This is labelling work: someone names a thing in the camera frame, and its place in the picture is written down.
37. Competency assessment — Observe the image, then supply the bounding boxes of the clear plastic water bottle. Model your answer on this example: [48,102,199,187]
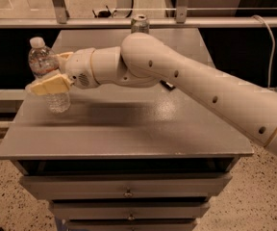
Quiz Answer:
[28,37,70,114]

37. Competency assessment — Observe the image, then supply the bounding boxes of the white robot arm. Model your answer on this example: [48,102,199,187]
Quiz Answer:
[90,33,277,156]

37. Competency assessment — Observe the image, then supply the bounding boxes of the black snack bar wrapper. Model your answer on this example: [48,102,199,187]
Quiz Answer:
[160,80,176,91]

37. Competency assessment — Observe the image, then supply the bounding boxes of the grey drawer cabinet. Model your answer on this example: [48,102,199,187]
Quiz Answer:
[0,28,255,231]

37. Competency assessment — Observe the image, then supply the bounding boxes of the top grey drawer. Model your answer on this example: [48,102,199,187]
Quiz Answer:
[20,173,232,200]

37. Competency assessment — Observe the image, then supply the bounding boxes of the grey drawer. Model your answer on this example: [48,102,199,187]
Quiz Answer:
[20,173,232,200]
[50,199,210,220]
[65,219,197,231]

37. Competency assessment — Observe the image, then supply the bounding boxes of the black object behind railing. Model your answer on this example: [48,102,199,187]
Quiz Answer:
[92,7,116,18]

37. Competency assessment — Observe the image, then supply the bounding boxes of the bottom grey drawer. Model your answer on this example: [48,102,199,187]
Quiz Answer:
[65,219,197,231]

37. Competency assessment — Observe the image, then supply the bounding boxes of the metal railing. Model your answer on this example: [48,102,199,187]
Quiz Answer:
[0,0,277,29]

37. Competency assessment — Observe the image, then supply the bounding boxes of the middle grey drawer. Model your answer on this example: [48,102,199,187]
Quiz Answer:
[50,199,210,220]

